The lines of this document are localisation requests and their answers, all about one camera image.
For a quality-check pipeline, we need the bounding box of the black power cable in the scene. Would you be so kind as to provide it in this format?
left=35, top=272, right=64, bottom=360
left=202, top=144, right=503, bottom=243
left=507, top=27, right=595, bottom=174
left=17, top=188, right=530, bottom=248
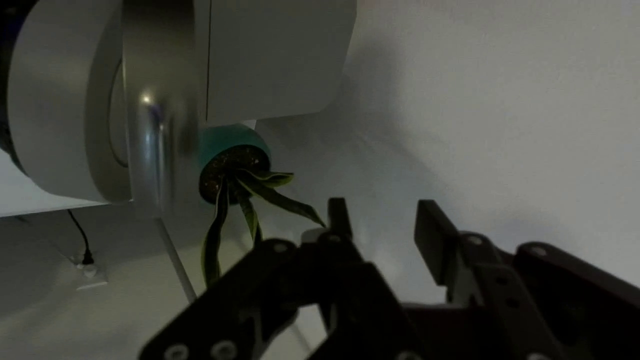
left=66, top=209, right=96, bottom=266

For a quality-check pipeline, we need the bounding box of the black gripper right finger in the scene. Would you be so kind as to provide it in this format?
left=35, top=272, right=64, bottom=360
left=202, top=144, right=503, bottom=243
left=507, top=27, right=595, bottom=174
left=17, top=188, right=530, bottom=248
left=414, top=199, right=640, bottom=360

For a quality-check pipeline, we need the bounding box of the thin metal pole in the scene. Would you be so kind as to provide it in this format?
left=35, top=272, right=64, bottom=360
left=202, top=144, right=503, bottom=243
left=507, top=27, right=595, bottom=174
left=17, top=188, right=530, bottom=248
left=154, top=218, right=201, bottom=305

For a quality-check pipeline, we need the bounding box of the grey coffee machine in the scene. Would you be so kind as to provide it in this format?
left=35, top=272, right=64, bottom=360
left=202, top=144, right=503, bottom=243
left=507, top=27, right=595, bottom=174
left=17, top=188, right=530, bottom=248
left=0, top=0, right=359, bottom=220

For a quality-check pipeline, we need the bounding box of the white wall outlet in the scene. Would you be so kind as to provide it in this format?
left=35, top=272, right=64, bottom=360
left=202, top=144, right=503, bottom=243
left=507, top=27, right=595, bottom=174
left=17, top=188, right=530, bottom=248
left=74, top=260, right=110, bottom=293

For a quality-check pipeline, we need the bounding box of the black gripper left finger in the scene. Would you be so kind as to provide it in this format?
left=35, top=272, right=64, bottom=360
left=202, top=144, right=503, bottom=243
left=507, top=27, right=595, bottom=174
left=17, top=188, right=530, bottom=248
left=138, top=196, right=429, bottom=360

